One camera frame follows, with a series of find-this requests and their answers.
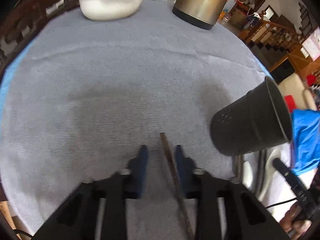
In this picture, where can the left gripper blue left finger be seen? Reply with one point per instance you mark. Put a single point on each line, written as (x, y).
(135, 180)

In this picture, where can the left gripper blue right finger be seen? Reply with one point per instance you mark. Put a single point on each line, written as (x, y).
(185, 167)

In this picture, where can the dark wooden chopstick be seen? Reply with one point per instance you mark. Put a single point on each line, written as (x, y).
(179, 197)

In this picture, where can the black utensil holder cup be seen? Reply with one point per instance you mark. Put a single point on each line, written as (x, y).
(257, 121)

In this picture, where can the blue plastic sheet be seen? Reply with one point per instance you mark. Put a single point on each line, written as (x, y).
(305, 140)

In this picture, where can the grey table cloth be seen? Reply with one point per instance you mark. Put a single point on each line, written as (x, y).
(87, 95)

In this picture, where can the cream chair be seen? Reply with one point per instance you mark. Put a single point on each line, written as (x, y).
(294, 86)

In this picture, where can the wooden staircase railing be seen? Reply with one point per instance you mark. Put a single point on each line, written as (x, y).
(269, 41)

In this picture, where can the gold electric kettle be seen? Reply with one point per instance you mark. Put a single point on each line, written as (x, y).
(200, 13)

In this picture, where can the white plastic basin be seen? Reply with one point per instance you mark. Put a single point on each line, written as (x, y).
(109, 10)

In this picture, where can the wall calendar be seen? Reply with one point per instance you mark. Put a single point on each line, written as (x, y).
(312, 46)

